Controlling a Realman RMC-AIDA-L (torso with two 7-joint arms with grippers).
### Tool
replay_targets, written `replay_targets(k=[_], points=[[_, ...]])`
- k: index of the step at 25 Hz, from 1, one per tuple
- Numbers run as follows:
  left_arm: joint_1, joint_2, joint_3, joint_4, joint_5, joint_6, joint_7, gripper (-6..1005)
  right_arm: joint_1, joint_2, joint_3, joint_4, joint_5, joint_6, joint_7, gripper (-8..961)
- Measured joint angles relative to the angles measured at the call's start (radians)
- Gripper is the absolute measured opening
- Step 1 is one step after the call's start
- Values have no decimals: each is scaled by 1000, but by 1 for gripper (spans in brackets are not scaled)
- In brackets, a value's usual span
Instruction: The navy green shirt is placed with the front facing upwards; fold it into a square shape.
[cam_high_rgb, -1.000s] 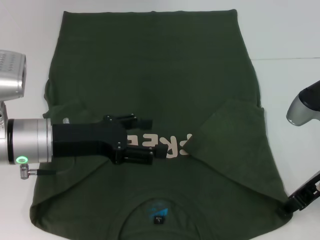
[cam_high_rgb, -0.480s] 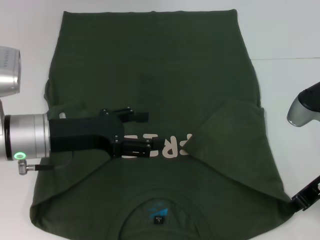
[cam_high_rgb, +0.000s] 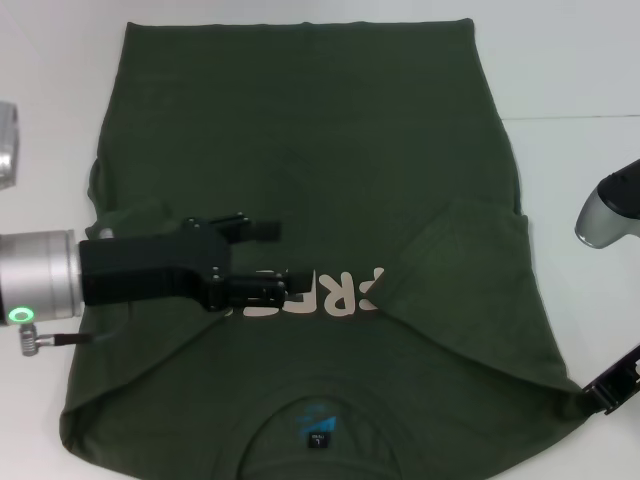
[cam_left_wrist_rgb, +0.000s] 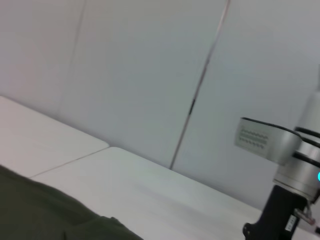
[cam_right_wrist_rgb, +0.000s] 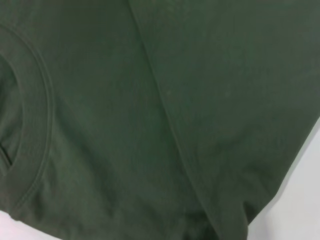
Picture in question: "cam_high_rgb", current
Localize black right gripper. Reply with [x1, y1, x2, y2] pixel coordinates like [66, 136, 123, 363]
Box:
[581, 346, 640, 417]

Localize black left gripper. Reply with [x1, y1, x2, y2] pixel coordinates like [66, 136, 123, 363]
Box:
[78, 212, 314, 313]

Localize dark green FREE t-shirt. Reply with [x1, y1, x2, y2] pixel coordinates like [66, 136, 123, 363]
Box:
[58, 17, 594, 480]

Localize left arm connector cable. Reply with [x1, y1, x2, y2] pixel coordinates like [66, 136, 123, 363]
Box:
[19, 322, 126, 357]

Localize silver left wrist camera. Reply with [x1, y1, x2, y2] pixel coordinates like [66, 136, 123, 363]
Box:
[0, 101, 22, 190]

